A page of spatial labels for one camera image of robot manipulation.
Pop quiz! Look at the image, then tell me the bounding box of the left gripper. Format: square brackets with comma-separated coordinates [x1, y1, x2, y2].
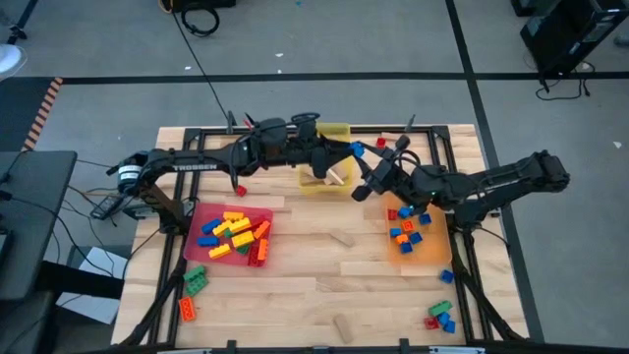
[245, 117, 353, 180]

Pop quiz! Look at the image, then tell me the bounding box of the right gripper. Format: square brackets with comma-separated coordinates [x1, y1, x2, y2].
[350, 135, 433, 207]

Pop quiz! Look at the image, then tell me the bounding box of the red large brick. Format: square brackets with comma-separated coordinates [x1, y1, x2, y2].
[247, 243, 266, 268]

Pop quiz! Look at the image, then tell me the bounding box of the yellow translucent plastic bin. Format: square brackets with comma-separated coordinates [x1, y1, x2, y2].
[296, 122, 355, 196]

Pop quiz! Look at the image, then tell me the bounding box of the orange translucent plastic bin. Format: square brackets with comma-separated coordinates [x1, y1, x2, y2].
[384, 194, 453, 266]

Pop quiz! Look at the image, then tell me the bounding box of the pink translucent plastic bin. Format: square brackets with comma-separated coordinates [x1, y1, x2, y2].
[182, 202, 275, 269]

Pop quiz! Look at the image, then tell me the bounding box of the black floor equipment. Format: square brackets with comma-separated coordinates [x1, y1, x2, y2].
[159, 0, 238, 14]

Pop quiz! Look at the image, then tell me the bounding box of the black power supply brick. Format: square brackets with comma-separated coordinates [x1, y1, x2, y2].
[90, 196, 124, 220]

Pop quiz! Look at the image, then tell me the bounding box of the black equipment case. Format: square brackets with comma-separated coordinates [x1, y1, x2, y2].
[510, 0, 629, 75]

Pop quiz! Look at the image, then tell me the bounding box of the white paper sheet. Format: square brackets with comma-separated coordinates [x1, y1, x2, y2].
[55, 245, 130, 326]

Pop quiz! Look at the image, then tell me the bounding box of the striped hazard tape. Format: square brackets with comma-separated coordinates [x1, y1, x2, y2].
[21, 76, 65, 152]

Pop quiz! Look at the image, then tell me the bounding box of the black desk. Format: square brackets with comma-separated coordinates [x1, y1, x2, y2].
[0, 149, 79, 302]

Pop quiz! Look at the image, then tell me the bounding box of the white round fan base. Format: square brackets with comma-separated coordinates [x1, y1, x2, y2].
[0, 42, 29, 81]

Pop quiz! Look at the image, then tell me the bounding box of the black stand leg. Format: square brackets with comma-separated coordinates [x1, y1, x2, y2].
[5, 0, 40, 45]

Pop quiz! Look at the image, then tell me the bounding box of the black metal table frame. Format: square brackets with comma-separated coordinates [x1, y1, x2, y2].
[117, 125, 530, 354]

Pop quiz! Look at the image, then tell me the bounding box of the long black floor cable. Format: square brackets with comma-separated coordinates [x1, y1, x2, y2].
[169, 9, 233, 127]

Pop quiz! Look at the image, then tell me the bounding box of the coiled black cable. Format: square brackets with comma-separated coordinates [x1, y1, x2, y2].
[180, 7, 221, 38]

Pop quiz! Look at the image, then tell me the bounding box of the black power cable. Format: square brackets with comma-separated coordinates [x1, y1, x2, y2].
[535, 61, 597, 102]

